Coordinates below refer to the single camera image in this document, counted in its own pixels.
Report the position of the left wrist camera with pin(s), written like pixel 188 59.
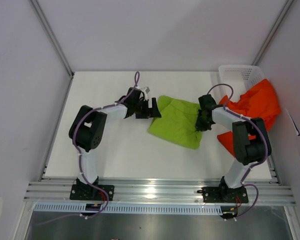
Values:
pixel 144 93

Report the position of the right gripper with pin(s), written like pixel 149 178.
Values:
pixel 199 126

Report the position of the lime green shorts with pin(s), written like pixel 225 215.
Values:
pixel 177 123

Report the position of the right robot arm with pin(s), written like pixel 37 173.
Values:
pixel 251 147

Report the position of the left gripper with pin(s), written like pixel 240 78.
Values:
pixel 149 113

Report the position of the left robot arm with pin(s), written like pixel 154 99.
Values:
pixel 86 133

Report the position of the aluminium mounting rail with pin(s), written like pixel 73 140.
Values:
pixel 157 191

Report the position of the white plastic basket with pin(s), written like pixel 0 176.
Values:
pixel 241 77

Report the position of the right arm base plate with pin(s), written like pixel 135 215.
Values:
pixel 214 194

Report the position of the orange shorts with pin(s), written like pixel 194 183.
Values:
pixel 259 101

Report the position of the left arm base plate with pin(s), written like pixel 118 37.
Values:
pixel 87 193

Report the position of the slotted cable duct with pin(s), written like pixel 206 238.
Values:
pixel 118 208

